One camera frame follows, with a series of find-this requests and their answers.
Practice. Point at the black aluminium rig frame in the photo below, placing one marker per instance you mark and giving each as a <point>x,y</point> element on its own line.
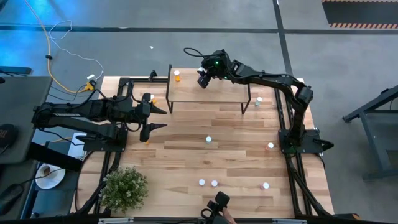
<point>123,81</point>

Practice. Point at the salmon pink medicine bottle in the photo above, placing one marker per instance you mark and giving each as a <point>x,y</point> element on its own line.
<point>270,145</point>
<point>214,183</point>

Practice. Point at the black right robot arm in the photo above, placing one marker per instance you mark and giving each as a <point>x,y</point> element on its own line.
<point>270,79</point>

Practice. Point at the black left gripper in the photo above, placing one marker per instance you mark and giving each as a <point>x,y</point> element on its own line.
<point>144,118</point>

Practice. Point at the white bottle near shelf leg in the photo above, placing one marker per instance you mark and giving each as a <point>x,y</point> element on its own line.
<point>258,99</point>

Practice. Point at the black computer mouse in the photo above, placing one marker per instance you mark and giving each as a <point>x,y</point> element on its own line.
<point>9,196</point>

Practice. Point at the black desk support bar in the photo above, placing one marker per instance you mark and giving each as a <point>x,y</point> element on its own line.
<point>53,157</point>

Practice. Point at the black metal table frame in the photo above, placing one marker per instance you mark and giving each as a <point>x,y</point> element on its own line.
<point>365,140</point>

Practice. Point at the wooden shelf black frame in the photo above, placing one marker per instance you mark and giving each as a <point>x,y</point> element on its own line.
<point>192,93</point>

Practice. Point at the white paper sheet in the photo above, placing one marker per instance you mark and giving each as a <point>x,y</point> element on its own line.
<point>76,144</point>

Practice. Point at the small coffee cup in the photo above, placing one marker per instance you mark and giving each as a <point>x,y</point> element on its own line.
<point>46,170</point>

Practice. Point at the black flat device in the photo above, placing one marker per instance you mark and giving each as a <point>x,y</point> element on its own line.
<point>15,70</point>

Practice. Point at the black hazard-striped floor mat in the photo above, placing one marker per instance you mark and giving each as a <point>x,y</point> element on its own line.
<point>360,14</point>

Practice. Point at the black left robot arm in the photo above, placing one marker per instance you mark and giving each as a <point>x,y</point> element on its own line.
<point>77,109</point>

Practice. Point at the person's hand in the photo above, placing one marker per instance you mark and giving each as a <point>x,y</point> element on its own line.
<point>228,215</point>

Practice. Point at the white plate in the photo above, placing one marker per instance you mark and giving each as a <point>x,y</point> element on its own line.
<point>54,182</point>

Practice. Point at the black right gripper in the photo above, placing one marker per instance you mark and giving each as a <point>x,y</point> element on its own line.
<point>217,67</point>

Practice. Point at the green artificial plant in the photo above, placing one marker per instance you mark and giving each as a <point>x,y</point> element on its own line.
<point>124,189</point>

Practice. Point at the grey desk top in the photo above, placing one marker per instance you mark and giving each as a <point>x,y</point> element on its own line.
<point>25,102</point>

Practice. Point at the yellow power plug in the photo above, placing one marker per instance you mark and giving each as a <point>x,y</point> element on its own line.
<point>90,85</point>

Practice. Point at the silver metal bracket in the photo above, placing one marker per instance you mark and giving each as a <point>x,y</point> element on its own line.
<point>289,221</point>
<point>115,220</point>

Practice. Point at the white power adapter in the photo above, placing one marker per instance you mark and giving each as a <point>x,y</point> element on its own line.
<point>91,76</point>

